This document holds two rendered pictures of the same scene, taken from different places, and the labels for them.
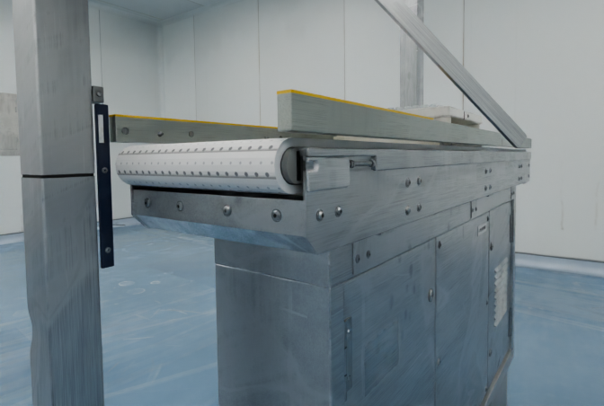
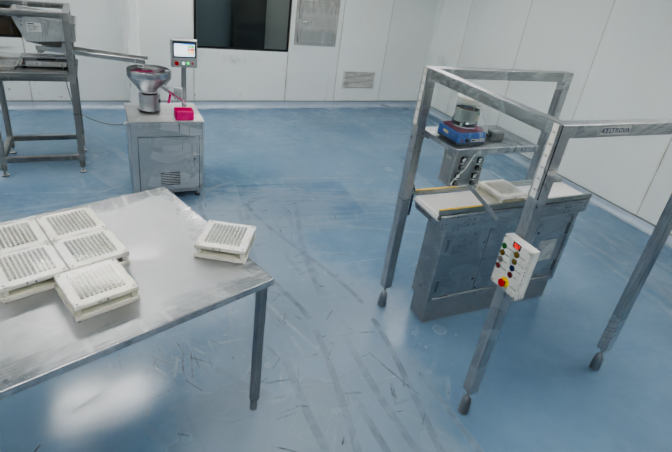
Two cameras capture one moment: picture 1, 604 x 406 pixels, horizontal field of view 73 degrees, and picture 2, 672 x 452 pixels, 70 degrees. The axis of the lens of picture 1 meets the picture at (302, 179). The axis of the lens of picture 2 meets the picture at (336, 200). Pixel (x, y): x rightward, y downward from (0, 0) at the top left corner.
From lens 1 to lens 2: 2.68 m
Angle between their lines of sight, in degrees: 34
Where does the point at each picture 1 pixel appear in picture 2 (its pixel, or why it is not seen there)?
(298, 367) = (437, 244)
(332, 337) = (443, 241)
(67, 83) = (409, 185)
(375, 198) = (457, 222)
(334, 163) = (447, 218)
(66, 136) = (407, 193)
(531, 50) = not seen: outside the picture
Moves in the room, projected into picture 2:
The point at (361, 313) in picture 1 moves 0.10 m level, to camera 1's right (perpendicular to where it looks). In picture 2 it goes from (453, 239) to (468, 245)
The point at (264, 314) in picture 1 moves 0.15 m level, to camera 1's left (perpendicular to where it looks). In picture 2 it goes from (434, 232) to (413, 225)
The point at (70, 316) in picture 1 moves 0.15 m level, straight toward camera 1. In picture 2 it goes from (401, 221) to (404, 233)
